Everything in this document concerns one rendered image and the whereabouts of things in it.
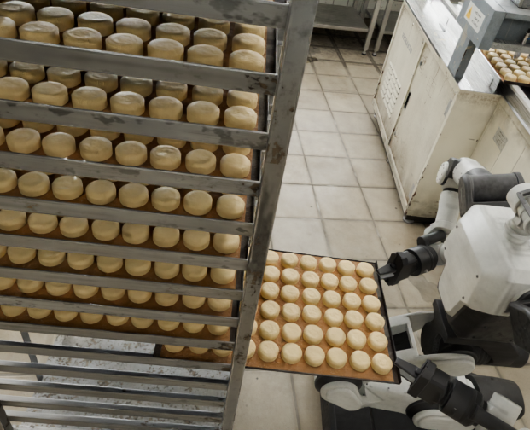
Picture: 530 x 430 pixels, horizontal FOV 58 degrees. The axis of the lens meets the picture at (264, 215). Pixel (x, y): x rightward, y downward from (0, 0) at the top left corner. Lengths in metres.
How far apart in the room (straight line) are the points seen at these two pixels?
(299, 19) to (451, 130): 1.89
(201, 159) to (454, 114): 1.75
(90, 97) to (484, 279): 0.88
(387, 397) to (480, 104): 1.38
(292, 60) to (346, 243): 1.98
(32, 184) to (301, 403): 1.36
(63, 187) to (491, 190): 1.03
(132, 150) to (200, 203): 0.15
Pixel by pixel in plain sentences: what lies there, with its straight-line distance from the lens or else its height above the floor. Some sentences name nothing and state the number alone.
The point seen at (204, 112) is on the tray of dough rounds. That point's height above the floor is 1.33.
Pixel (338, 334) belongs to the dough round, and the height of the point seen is 0.70.
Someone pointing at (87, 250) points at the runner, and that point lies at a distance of 0.91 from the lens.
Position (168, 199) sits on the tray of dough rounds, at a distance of 0.84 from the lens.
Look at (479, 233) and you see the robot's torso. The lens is 1.23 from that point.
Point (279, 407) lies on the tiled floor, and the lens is 1.92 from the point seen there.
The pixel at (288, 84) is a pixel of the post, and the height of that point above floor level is 1.43.
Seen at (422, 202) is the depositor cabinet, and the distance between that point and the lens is 2.67.
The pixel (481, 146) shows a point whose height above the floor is 0.60.
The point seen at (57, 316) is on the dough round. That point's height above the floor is 0.79.
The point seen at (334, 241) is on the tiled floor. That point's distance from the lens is 2.52.
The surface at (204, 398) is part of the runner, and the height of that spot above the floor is 0.50.
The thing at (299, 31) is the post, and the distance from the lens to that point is 0.60.
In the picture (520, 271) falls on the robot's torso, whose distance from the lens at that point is 1.16.
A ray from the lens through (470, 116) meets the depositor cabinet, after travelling 2.43.
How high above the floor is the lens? 1.70
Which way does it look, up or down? 41 degrees down
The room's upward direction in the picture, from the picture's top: 10 degrees clockwise
